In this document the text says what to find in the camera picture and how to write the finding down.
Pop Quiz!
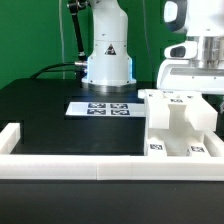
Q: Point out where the white marker sheet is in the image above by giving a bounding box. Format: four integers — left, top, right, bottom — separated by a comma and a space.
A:
66, 102, 145, 117

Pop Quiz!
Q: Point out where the white U-shaped fence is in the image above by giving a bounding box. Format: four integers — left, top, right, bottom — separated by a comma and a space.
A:
0, 123, 224, 181

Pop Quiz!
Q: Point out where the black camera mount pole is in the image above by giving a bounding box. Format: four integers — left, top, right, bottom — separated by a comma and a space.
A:
67, 0, 89, 61

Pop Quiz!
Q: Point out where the white chair seat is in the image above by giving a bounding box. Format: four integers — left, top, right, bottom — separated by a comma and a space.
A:
145, 98, 214, 158

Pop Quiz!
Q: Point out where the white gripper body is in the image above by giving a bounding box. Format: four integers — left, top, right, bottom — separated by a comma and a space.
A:
157, 40, 224, 94

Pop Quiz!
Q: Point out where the white hanging cable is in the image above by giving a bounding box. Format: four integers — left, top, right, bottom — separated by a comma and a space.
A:
58, 0, 66, 80

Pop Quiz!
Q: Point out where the black cable bundle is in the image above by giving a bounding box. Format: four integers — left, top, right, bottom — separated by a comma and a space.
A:
29, 60, 88, 80

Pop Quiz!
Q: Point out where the white chair back frame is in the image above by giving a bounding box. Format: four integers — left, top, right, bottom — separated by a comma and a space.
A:
138, 89, 218, 131

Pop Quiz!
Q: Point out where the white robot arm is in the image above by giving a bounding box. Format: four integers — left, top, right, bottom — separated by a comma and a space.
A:
82, 0, 224, 94

